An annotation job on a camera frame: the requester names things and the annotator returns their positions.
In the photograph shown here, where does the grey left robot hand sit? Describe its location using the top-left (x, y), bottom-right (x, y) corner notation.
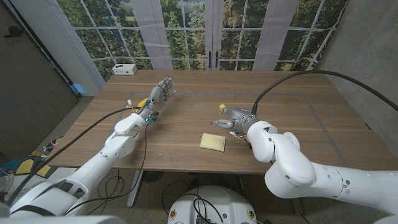
top-left (138, 77), bottom-right (177, 125)

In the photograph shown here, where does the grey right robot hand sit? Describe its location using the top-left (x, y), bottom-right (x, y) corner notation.
top-left (210, 104), bottom-right (261, 133)

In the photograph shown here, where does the pale yellow sponge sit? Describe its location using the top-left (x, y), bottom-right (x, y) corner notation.
top-left (199, 133), bottom-right (226, 152)

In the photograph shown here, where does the white power strip box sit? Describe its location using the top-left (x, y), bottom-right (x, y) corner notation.
top-left (111, 63), bottom-right (138, 76)

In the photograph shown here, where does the printed window backdrop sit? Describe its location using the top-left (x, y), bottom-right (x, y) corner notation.
top-left (55, 0), bottom-right (349, 82)

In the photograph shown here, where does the blue floor object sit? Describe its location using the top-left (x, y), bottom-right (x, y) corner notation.
top-left (70, 83), bottom-right (86, 95)

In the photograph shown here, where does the dark round disc under table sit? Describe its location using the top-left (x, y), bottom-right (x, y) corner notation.
top-left (141, 170), bottom-right (165, 184)

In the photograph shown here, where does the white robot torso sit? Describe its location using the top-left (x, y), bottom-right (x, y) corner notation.
top-left (167, 185), bottom-right (258, 224)

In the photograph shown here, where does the grey table leg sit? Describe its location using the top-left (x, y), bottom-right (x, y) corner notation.
top-left (126, 170), bottom-right (144, 208)
top-left (290, 197), bottom-right (305, 216)

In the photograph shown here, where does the yellow black floor pad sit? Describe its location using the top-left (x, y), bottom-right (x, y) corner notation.
top-left (14, 157), bottom-right (35, 175)
top-left (34, 162), bottom-right (52, 177)

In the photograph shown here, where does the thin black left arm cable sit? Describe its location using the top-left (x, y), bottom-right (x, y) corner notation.
top-left (62, 123), bottom-right (149, 216)

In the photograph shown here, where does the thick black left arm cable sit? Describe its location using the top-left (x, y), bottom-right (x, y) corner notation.
top-left (6, 107), bottom-right (137, 206)

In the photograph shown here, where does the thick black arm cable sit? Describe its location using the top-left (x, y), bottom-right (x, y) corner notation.
top-left (6, 107), bottom-right (137, 206)
top-left (251, 70), bottom-right (398, 115)

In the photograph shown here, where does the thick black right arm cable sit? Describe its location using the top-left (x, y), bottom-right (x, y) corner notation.
top-left (251, 70), bottom-right (398, 115)

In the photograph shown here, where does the orange wired floor gadget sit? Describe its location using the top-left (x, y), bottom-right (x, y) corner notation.
top-left (43, 135), bottom-right (65, 153)

